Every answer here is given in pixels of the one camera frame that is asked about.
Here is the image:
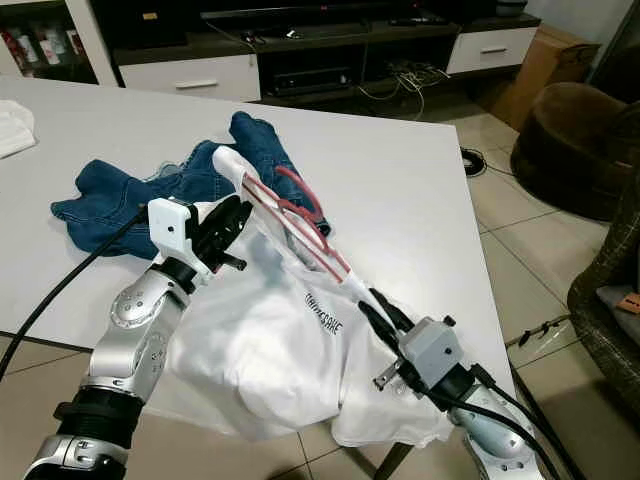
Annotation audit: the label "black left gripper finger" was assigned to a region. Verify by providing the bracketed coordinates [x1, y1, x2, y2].
[200, 198, 233, 239]
[221, 194, 254, 249]

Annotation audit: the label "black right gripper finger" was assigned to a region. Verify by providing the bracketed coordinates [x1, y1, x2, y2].
[358, 298, 396, 346]
[377, 288, 416, 336]

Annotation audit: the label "red plastic clothes hanger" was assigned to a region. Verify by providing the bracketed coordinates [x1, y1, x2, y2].
[240, 165, 351, 281]

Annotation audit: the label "blue denim shorts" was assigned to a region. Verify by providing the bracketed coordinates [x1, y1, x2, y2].
[50, 110, 333, 259]

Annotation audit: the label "white printed t-shirt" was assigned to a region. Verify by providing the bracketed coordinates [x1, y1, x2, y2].
[165, 145, 456, 448]

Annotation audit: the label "dark table leg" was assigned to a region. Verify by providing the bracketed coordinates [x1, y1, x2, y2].
[380, 443, 416, 480]

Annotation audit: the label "wide white drawer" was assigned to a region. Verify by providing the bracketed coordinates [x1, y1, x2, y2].
[118, 55, 261, 101]

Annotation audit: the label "small metal floor tool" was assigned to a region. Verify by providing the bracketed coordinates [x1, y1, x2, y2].
[505, 315, 573, 351]

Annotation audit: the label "black set-top box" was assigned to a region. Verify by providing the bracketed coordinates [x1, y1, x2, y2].
[265, 65, 351, 98]

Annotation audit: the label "dark tv stand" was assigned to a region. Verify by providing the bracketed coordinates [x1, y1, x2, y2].
[110, 5, 541, 101]

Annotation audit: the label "grey wicker chair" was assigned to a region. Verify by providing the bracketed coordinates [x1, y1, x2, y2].
[567, 225, 640, 416]

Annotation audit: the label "white display cabinet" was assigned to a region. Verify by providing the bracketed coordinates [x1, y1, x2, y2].
[0, 0, 118, 86]

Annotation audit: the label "black television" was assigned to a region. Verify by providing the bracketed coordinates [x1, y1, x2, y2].
[200, 0, 421, 21]

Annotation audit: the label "white folded garment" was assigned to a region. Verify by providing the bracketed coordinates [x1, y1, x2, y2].
[0, 100, 37, 161]

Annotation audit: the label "small white drawer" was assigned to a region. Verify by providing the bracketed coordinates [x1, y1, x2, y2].
[446, 25, 539, 74]

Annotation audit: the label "brown cardboard box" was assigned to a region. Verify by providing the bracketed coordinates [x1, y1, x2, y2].
[478, 22, 601, 131]

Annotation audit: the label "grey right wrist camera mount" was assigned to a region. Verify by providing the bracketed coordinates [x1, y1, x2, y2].
[397, 317, 464, 386]

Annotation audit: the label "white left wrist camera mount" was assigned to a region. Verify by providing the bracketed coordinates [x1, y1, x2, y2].
[148, 197, 199, 263]

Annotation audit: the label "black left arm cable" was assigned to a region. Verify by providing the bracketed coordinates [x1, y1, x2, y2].
[0, 205, 153, 376]

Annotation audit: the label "tangled white cables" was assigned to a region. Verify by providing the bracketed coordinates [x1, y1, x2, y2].
[355, 58, 451, 121]

